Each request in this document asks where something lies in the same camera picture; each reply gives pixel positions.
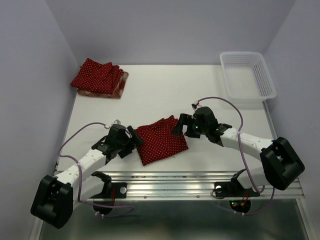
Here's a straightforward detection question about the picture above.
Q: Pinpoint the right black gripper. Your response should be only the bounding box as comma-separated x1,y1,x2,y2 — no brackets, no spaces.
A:
170,113,208,138

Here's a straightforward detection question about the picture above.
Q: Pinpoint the red beige plaid skirt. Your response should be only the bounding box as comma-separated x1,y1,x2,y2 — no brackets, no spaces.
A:
76,71,130,100

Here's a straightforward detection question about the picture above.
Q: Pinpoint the red white polka-dot skirt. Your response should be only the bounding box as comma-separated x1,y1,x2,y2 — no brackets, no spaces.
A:
70,58,124,94

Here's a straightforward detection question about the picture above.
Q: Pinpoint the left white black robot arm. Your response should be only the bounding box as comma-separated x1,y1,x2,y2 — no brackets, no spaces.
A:
30,123,144,229

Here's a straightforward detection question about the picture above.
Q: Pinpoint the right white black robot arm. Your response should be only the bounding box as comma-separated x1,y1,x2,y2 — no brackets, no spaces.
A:
171,106,305,198

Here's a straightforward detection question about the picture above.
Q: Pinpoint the white perforated plastic basket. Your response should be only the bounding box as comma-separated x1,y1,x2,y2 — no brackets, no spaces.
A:
219,51,277,104

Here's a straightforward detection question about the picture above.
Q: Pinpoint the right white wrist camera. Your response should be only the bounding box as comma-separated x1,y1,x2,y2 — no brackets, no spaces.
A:
191,100,202,112

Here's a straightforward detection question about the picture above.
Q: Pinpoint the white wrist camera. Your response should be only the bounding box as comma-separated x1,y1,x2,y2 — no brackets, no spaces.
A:
191,100,202,112
104,119,121,130

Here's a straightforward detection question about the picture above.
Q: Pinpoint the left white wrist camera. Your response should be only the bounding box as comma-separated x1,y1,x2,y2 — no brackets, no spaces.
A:
104,119,121,130

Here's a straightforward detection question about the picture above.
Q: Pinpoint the aluminium mounting rail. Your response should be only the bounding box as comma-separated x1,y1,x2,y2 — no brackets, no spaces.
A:
81,170,305,201

